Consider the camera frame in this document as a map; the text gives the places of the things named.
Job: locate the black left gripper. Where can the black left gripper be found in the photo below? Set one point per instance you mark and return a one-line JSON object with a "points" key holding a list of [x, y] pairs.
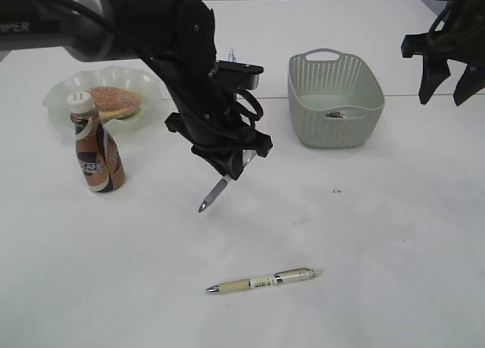
{"points": [[175, 38]]}

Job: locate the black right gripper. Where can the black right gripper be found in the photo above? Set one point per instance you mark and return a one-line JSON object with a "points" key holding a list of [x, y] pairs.
{"points": [[456, 34]]}

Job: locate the blue grey ballpoint pen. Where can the blue grey ballpoint pen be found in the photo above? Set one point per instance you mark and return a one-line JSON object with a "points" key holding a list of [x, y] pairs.
{"points": [[232, 56]]}

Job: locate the paper piece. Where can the paper piece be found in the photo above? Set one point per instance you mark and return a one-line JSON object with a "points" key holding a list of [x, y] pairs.
{"points": [[337, 115]]}

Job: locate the brown coffee bottle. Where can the brown coffee bottle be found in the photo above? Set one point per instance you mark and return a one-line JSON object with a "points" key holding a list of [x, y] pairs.
{"points": [[96, 150]]}

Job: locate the round sugared bread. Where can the round sugared bread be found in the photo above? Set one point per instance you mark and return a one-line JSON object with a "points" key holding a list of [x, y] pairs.
{"points": [[115, 103]]}

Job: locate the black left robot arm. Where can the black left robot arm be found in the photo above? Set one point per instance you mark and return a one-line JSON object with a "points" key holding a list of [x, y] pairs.
{"points": [[86, 30]]}

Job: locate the pale green wavy plate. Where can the pale green wavy plate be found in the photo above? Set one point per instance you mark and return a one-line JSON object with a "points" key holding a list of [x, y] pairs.
{"points": [[150, 90]]}

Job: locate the pale green woven basket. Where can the pale green woven basket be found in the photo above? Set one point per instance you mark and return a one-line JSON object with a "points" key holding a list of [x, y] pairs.
{"points": [[325, 80]]}

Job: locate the beige ballpoint pen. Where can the beige ballpoint pen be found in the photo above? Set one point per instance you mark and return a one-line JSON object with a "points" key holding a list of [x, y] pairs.
{"points": [[251, 283]]}

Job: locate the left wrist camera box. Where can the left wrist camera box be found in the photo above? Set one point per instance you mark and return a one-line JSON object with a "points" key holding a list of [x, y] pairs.
{"points": [[235, 75]]}

